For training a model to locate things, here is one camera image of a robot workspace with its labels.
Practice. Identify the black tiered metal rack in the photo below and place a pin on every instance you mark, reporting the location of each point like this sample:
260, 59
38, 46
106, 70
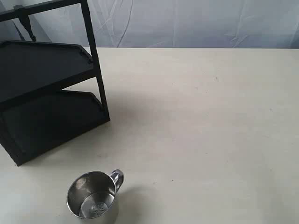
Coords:
50, 92

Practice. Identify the stainless steel mug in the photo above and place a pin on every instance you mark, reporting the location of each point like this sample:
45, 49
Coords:
93, 193

